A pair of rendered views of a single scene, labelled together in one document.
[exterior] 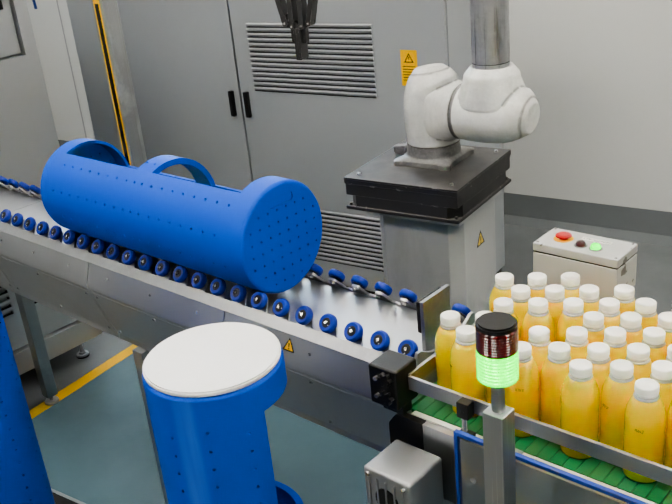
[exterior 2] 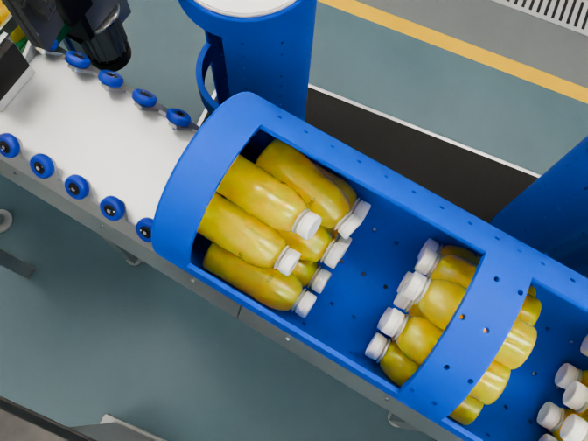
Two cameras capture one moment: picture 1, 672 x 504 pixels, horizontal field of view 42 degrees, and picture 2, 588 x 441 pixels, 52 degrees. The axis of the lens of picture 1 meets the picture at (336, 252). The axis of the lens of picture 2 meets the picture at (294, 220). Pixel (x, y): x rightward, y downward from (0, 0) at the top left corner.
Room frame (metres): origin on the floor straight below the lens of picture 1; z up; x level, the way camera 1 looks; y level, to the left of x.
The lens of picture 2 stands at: (2.33, 0.15, 1.97)
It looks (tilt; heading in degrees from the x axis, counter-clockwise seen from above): 73 degrees down; 162
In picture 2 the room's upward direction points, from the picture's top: 6 degrees clockwise
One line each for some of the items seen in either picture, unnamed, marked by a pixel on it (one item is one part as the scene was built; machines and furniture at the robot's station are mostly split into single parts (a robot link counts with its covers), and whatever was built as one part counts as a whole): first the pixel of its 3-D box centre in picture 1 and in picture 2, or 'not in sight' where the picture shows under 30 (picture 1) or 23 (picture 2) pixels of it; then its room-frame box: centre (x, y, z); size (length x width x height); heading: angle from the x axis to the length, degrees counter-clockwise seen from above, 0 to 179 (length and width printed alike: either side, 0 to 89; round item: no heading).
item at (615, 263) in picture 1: (584, 263); not in sight; (1.75, -0.55, 1.05); 0.20 x 0.10 x 0.10; 47
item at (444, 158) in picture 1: (427, 148); not in sight; (2.46, -0.30, 1.13); 0.22 x 0.18 x 0.06; 54
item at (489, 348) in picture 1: (496, 337); not in sight; (1.15, -0.23, 1.23); 0.06 x 0.06 x 0.04
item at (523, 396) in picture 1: (521, 391); not in sight; (1.37, -0.32, 0.98); 0.07 x 0.07 x 0.16
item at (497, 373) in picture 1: (497, 363); not in sight; (1.15, -0.23, 1.18); 0.06 x 0.06 x 0.05
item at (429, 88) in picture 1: (434, 103); not in sight; (2.44, -0.32, 1.26); 0.18 x 0.16 x 0.22; 49
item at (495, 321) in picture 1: (497, 366); not in sight; (1.15, -0.23, 1.18); 0.06 x 0.06 x 0.16
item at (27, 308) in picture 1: (34, 335); not in sight; (3.12, 1.23, 0.31); 0.06 x 0.06 x 0.63; 47
